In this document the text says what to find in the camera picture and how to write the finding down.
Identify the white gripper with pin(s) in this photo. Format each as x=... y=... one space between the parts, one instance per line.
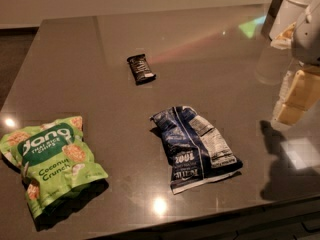
x=308 y=39

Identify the blue chip bag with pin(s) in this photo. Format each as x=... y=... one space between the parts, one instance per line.
x=195 y=149

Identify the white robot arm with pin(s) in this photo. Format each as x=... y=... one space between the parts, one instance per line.
x=281 y=38

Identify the green rice chip bag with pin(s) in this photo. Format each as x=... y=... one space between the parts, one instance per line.
x=54 y=161

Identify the black candy bar wrapper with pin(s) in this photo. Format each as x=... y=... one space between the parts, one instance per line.
x=140 y=69

